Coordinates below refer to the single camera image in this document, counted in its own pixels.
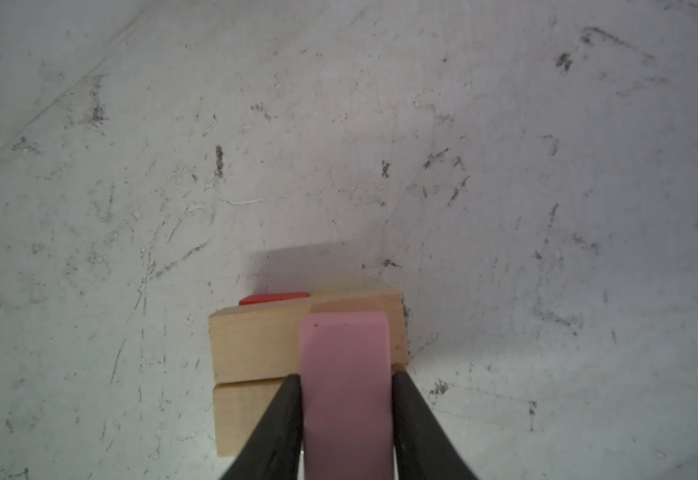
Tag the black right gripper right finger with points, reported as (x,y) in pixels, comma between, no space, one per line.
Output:
(422,449)

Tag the red rectangular block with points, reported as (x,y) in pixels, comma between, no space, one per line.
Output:
(272,297)

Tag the pink rectangular block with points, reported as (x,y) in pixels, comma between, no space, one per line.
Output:
(345,336)

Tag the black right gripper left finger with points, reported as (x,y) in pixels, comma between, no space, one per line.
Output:
(273,449)

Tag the natural wood block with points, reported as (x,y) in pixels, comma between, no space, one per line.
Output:
(261,341)
(247,414)

